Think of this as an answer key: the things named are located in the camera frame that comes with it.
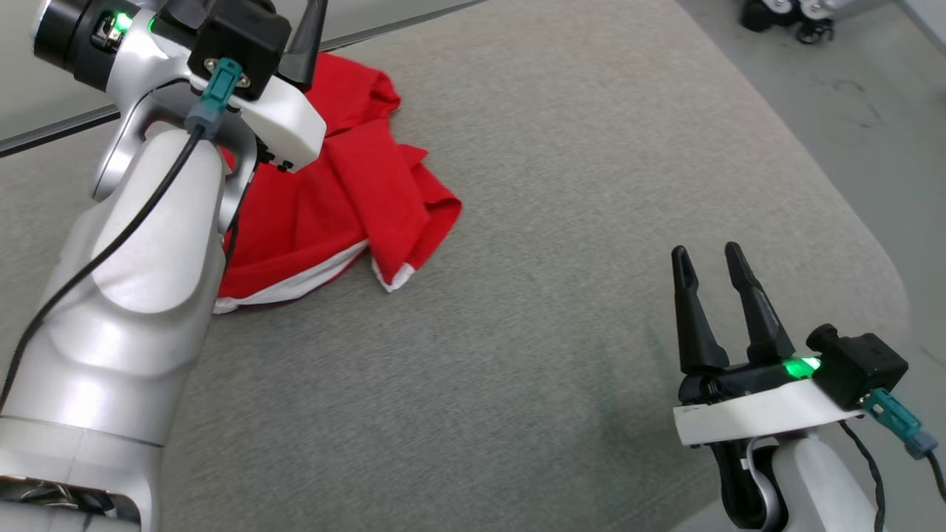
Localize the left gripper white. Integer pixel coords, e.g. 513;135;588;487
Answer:
188;0;330;175

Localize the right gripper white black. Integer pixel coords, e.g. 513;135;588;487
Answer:
671;242;865;448

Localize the red shorts white trim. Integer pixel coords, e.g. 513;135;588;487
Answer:
213;52;463;315

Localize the teal left camera connector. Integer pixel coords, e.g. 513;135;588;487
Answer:
185;59;245;141

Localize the black right camera cable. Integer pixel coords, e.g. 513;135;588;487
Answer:
839;421;946;532

